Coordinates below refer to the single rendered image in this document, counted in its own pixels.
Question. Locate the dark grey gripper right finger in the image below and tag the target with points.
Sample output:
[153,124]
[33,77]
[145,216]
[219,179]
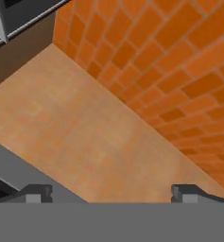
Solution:
[183,192]

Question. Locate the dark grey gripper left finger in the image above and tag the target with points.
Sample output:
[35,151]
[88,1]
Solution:
[37,193]

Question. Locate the brown cabinet side panel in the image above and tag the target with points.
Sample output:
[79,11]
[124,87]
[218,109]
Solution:
[19,53]

